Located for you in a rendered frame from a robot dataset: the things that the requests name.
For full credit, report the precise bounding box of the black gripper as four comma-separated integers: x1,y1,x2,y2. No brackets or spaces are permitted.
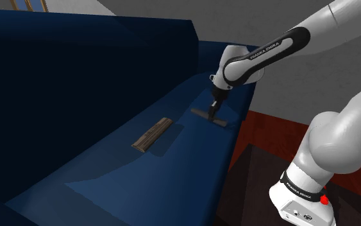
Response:
207,85,231,121

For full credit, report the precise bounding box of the dark grey remote control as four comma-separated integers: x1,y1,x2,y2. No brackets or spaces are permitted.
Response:
190,107,228,128

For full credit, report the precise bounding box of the brown grey remote control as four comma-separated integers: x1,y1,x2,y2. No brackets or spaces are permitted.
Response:
131,117,174,153

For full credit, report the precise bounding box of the dark robot stand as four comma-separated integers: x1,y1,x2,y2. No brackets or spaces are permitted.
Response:
212,143,361,226

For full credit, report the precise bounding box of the dark blue sofa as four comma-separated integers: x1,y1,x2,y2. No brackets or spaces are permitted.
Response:
0,8,260,226

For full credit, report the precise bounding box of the wooden framed wall picture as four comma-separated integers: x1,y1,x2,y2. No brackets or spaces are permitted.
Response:
10,0,49,13

